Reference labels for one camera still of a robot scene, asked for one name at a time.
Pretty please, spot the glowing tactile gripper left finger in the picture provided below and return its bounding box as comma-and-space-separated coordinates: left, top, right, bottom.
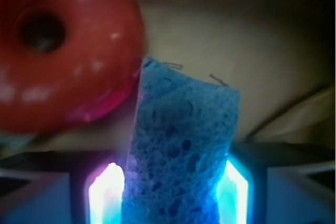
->
1, 151, 124, 223

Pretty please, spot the red toy donut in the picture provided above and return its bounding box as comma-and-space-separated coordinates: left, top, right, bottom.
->
1, 0, 145, 133

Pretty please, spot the brown paper bag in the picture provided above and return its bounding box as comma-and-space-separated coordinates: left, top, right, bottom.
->
0, 0, 336, 156

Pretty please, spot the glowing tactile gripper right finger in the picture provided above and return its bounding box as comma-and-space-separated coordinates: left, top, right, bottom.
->
217, 143, 335, 223

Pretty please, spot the blue sponge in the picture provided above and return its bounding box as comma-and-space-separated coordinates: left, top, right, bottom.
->
121, 56, 240, 223

